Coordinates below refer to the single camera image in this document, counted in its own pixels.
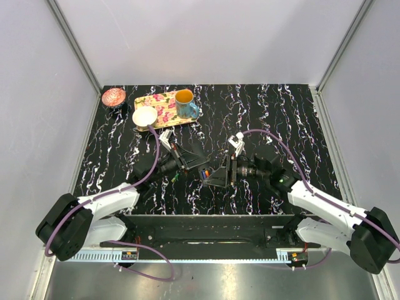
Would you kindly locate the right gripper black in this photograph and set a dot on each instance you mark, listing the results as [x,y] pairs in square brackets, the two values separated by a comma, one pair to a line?
[219,177]

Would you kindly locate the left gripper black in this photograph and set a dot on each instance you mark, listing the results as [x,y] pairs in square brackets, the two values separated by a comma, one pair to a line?
[191,160]

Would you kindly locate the black remote control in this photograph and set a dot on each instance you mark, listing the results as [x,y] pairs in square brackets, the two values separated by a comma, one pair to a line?
[208,177]

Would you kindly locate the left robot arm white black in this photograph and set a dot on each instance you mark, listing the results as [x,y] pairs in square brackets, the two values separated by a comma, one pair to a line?
[74,222]

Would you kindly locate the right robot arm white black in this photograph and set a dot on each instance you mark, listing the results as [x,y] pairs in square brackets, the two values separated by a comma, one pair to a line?
[368,237]

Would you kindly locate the green orange battery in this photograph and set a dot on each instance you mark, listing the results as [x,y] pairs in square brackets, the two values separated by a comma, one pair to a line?
[175,178]

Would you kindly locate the blue mug orange inside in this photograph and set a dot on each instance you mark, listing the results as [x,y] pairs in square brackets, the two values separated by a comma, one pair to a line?
[185,106]

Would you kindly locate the floral yellow tray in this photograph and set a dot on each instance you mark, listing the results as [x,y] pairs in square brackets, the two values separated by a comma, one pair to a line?
[164,104]

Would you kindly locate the white small bowl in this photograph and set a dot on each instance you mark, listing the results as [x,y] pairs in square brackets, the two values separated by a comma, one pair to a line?
[144,116]

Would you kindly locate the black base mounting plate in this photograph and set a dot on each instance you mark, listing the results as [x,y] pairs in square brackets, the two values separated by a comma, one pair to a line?
[184,237]

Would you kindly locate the red patterned bowl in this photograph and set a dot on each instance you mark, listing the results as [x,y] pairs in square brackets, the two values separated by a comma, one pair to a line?
[113,97]

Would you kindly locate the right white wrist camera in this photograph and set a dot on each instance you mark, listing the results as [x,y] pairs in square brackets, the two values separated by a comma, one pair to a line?
[237,143]

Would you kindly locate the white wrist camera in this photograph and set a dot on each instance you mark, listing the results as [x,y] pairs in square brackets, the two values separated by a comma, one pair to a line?
[164,139]
[237,143]

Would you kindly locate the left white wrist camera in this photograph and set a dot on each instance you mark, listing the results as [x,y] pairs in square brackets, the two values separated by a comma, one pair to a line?
[164,139]

